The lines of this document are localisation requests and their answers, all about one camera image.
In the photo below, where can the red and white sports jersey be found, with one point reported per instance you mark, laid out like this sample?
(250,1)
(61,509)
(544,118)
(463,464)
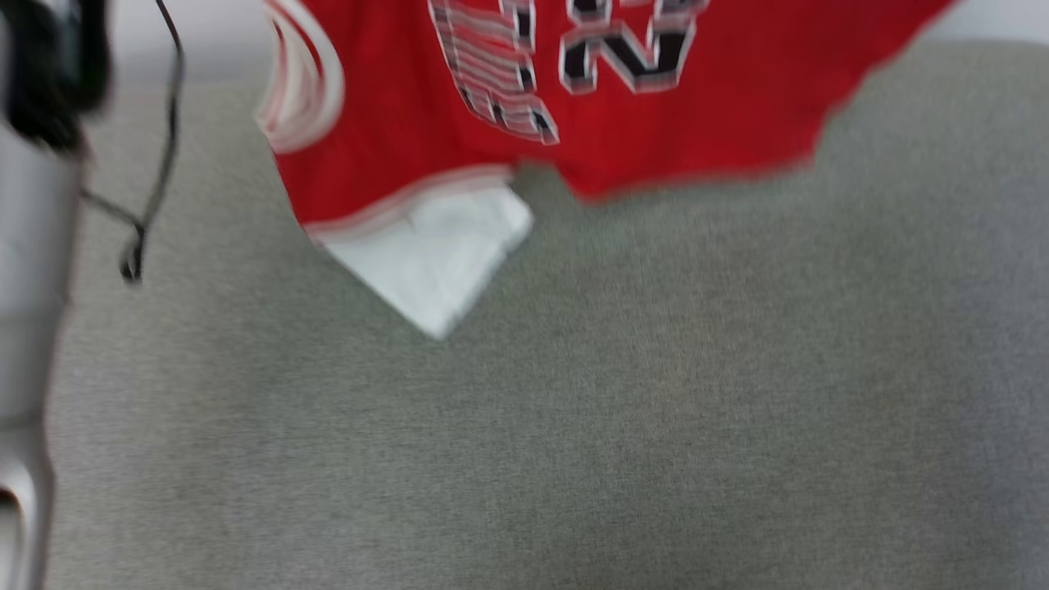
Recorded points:
(737,106)

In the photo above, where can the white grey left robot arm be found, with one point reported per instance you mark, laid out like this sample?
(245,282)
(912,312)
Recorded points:
(33,287)

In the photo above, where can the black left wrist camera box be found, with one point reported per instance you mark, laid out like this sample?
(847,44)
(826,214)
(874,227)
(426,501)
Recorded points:
(49,74)

